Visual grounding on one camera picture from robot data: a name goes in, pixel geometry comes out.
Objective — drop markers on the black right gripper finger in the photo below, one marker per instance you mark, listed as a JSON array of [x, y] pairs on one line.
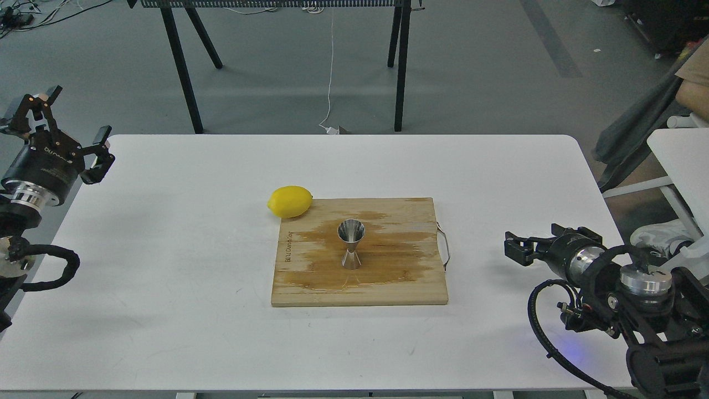
[[525, 251], [559, 231]]

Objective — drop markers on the person in tan shirt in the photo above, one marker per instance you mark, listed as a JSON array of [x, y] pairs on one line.
[[693, 91]]

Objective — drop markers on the black metal frame table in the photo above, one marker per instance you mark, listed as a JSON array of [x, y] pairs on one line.
[[213, 63]]

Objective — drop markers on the white office chair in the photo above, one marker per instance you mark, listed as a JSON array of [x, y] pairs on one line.
[[664, 239]]

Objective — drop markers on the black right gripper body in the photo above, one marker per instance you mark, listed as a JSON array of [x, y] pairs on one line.
[[570, 255]]

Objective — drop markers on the grey jacket on chair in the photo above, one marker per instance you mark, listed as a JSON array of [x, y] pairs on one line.
[[622, 146]]

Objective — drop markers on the steel double jigger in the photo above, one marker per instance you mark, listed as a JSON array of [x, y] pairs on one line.
[[351, 232]]

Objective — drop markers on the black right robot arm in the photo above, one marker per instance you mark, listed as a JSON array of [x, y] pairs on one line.
[[661, 315]]

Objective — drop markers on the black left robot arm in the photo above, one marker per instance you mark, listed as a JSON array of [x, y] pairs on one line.
[[20, 211]]

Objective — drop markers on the wooden cutting board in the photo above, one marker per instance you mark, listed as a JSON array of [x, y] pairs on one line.
[[401, 261]]

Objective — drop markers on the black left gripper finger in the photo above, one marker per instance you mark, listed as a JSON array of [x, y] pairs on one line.
[[104, 159], [16, 122]]

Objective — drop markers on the yellow lemon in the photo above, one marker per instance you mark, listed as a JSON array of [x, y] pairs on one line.
[[290, 201]]

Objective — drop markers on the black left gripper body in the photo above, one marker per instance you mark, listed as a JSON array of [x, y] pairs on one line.
[[46, 160]]

